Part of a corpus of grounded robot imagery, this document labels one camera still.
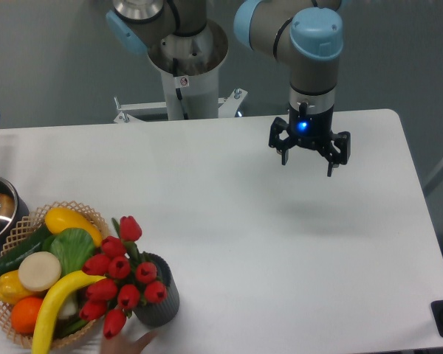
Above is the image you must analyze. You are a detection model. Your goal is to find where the red tulip bouquet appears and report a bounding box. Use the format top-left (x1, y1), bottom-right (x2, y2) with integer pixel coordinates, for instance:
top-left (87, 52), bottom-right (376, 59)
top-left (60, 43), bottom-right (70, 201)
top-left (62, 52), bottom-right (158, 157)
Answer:
top-left (80, 216), bottom-right (157, 339)

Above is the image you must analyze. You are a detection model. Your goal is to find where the dark grey ribbed vase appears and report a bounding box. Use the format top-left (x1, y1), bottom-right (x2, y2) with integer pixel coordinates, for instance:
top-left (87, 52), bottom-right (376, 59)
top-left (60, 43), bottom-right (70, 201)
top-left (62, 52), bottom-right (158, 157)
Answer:
top-left (134, 252), bottom-right (180, 328)

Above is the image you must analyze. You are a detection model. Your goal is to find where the small yellow pepper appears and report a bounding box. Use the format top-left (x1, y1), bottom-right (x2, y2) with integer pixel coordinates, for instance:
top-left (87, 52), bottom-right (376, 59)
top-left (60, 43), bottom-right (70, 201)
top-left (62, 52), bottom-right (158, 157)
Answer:
top-left (0, 270), bottom-right (45, 305)

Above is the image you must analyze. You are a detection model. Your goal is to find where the white round radish slice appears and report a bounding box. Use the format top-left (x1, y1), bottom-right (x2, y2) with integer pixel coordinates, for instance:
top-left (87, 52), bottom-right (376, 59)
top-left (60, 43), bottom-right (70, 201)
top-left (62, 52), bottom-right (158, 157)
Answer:
top-left (18, 251), bottom-right (61, 291)

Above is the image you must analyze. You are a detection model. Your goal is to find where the green leafy bok choy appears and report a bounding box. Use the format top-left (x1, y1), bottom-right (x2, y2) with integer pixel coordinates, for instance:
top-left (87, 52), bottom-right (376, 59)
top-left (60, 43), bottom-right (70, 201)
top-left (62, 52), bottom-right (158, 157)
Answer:
top-left (41, 228), bottom-right (95, 277)

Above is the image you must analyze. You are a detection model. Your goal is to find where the dark green cucumber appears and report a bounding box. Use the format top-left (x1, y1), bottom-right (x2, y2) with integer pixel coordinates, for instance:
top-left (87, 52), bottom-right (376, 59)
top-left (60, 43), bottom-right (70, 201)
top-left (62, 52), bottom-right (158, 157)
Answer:
top-left (0, 225), bottom-right (52, 276)

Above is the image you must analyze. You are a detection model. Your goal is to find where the orange fruit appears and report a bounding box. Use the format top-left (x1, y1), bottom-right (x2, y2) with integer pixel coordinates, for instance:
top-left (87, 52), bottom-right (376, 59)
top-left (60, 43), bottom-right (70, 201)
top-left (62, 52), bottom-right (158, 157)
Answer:
top-left (10, 296), bottom-right (44, 335)

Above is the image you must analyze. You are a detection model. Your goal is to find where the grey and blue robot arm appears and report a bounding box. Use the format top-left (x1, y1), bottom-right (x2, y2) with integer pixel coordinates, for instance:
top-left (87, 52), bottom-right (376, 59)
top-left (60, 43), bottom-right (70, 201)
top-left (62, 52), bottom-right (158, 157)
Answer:
top-left (106, 1), bottom-right (351, 169)

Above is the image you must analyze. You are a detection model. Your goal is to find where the woven wicker basket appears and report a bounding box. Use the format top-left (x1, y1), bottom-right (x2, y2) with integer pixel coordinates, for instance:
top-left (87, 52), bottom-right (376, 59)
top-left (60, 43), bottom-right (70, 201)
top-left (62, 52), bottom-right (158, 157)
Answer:
top-left (0, 201), bottom-right (110, 350)

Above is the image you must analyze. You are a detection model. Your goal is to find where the yellow squash top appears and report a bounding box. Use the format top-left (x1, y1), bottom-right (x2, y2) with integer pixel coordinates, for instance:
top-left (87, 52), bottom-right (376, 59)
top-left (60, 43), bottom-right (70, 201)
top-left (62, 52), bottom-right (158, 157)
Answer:
top-left (44, 207), bottom-right (103, 247)

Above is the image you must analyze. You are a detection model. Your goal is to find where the person's hand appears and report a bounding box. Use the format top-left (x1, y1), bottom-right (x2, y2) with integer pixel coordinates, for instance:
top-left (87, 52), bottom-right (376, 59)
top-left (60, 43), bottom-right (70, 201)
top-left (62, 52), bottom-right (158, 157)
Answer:
top-left (100, 330), bottom-right (158, 354)

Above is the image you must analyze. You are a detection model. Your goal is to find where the long yellow banana squash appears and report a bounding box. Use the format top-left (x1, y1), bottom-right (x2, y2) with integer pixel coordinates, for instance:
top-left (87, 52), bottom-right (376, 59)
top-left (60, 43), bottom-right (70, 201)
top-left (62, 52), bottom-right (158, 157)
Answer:
top-left (31, 271), bottom-right (104, 354)

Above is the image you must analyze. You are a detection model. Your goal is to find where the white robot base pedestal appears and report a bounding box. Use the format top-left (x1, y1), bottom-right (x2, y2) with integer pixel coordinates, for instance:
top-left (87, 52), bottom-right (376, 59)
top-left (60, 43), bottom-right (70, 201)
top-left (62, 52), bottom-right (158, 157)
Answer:
top-left (109, 14), bottom-right (248, 123)

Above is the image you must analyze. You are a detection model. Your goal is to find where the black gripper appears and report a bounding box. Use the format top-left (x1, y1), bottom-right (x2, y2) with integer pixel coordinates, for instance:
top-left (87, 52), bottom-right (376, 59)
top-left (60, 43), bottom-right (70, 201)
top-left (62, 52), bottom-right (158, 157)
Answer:
top-left (268, 105), bottom-right (351, 177)

